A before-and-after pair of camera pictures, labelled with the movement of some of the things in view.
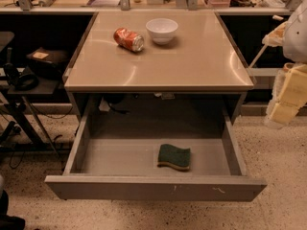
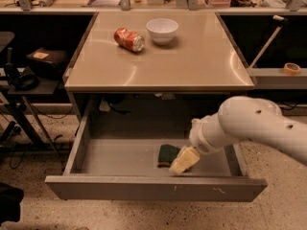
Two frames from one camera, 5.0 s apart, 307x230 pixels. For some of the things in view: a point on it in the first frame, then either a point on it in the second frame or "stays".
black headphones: x=22 y=81 stays
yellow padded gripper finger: x=289 y=96 to x=185 y=159
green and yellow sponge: x=171 y=155 stays
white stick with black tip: x=259 y=54 stays
